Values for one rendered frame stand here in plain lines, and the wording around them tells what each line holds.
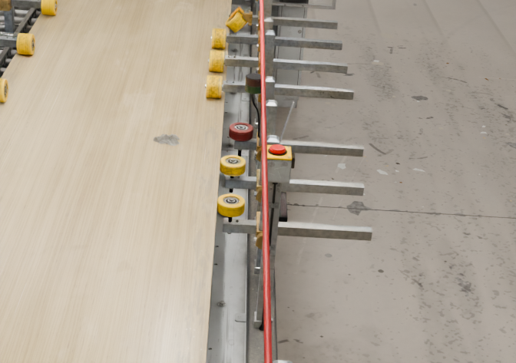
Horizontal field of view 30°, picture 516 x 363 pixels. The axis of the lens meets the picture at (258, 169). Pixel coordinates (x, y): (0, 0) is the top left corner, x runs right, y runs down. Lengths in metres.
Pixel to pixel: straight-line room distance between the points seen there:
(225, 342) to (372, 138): 2.87
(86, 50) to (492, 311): 1.95
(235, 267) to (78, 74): 1.03
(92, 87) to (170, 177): 0.72
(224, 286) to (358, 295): 1.22
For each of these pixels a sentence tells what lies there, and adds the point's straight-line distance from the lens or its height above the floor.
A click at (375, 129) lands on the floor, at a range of 5.50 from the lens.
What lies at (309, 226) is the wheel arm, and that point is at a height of 0.84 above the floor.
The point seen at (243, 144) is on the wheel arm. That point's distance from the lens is 3.22.
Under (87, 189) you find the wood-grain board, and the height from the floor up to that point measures 0.90.
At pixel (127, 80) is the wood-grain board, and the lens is 3.56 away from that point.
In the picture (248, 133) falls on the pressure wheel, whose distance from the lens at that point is 3.19.
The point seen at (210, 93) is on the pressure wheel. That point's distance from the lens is 3.40.
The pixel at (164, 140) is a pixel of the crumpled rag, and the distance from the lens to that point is 3.10.
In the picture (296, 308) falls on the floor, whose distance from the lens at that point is 3.91.
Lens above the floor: 2.27
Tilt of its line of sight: 27 degrees down
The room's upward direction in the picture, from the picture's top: 5 degrees clockwise
